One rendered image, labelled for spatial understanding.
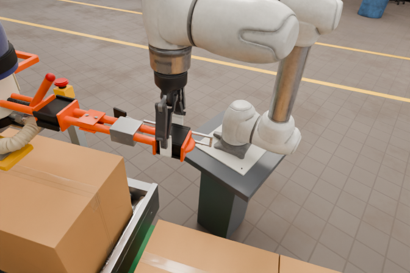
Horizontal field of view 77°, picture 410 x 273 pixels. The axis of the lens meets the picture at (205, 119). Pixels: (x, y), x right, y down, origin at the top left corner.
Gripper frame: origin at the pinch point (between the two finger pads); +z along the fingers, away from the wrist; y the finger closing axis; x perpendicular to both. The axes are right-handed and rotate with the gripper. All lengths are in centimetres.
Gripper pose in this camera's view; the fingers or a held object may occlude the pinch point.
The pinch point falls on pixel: (171, 137)
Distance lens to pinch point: 70.2
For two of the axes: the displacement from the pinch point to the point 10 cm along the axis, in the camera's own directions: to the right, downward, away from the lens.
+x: 9.6, 2.0, -1.7
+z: -0.6, 8.0, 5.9
